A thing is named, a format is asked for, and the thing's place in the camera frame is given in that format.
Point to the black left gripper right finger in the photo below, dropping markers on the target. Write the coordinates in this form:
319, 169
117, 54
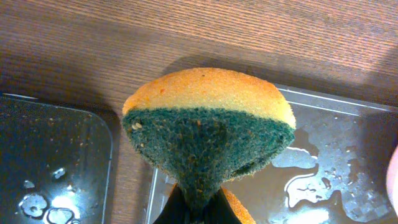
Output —
218, 210

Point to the pink plate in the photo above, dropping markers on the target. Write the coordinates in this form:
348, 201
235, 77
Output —
392, 180

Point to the black water tray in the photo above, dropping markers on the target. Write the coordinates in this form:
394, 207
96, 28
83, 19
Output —
55, 164

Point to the brown plastic tray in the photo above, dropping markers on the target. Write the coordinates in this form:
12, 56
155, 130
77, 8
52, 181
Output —
334, 172

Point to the yellow green sponge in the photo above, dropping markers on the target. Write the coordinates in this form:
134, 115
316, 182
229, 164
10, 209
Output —
206, 126

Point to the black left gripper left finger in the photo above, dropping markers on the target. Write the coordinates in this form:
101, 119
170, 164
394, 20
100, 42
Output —
175, 210

